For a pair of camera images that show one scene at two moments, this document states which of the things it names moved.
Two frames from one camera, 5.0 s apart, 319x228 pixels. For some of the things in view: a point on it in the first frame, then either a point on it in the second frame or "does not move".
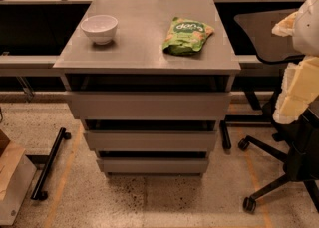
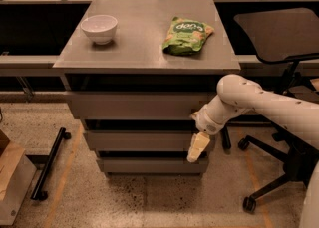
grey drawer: [150, 140] does not move
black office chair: [299, 151] does not move
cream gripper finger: [299, 88] to [200, 139]
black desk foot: [226, 141] does not move
